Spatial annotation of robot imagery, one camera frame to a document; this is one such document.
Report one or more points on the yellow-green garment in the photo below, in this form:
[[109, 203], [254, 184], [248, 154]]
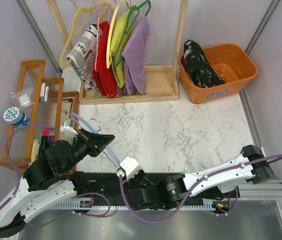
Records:
[[114, 46]]

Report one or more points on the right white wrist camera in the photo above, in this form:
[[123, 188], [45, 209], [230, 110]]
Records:
[[128, 168]]

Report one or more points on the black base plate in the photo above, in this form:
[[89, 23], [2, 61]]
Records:
[[106, 185]]

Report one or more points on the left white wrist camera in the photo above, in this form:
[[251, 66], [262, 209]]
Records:
[[68, 128]]

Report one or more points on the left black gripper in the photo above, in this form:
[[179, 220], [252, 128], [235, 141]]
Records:
[[96, 142]]

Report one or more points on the black white-stained trousers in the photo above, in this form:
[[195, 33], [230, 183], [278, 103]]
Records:
[[198, 68]]

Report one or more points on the newspaper print garment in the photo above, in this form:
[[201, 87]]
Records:
[[83, 56]]

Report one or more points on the purple marker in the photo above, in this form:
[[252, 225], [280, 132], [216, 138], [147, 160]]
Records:
[[51, 139]]

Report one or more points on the red garment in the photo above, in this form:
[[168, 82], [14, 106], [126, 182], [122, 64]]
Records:
[[103, 76]]

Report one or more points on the pink highlighter marker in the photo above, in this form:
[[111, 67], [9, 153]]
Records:
[[44, 139]]

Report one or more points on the aluminium frame rail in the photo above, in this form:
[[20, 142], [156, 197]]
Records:
[[267, 191]]

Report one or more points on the purple garment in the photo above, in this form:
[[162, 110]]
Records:
[[134, 59]]

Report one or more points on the wooden clothes rack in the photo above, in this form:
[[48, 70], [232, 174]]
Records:
[[161, 80]]

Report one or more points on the white marker pens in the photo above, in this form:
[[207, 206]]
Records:
[[44, 92]]

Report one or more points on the pink hanger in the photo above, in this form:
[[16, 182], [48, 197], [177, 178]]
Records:
[[100, 16]]

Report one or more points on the light blue hanger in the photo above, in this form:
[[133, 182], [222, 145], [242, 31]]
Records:
[[108, 152]]

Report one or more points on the orange wooden shelf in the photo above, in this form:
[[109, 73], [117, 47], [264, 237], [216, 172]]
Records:
[[43, 116]]

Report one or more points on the orange plastic basket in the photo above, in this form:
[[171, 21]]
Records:
[[231, 63]]

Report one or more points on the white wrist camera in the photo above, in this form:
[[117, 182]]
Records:
[[128, 168], [68, 128]]

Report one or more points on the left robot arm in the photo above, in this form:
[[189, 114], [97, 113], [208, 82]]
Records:
[[41, 185]]

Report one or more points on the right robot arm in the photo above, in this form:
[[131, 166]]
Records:
[[242, 168]]

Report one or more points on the blue white round tin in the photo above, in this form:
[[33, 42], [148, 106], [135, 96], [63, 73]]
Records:
[[16, 117]]

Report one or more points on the clear plastic bag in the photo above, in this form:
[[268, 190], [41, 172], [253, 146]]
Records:
[[24, 97]]

